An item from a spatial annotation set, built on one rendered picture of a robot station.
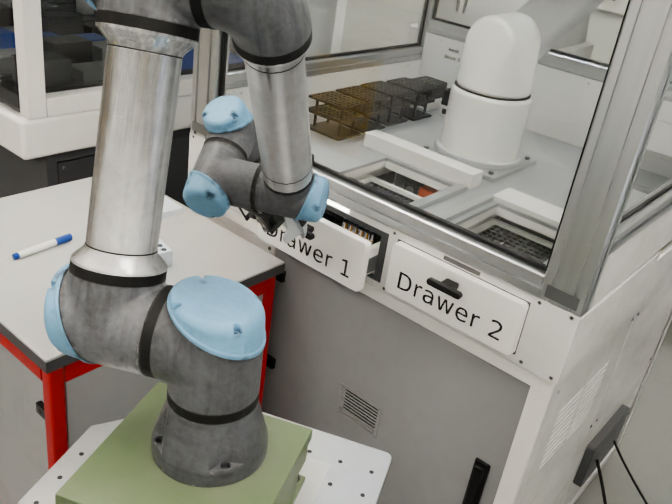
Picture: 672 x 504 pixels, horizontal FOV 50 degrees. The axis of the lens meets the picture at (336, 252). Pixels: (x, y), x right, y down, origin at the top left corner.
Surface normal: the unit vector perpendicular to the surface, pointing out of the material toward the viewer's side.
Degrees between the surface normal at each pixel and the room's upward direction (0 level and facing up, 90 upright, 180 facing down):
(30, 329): 0
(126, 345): 79
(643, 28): 90
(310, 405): 90
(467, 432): 90
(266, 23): 107
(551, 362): 90
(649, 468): 0
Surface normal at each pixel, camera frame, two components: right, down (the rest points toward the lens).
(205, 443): 0.10, 0.18
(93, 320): -0.12, 0.16
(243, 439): 0.70, 0.11
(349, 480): 0.13, -0.87
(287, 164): 0.18, 0.83
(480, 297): -0.65, 0.28
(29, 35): 0.75, 0.40
